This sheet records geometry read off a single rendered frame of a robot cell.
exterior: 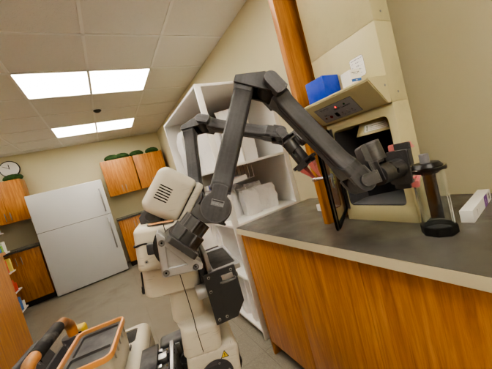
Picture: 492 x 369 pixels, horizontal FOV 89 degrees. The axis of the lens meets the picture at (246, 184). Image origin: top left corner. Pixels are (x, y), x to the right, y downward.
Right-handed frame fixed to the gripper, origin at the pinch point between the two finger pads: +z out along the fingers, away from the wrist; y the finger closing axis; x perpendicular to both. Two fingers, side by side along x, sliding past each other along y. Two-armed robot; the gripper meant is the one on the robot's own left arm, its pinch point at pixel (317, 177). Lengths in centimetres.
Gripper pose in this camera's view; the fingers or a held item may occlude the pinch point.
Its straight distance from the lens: 109.6
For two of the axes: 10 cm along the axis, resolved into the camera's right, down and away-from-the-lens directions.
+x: -4.4, 1.9, -8.8
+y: -6.6, 6.0, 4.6
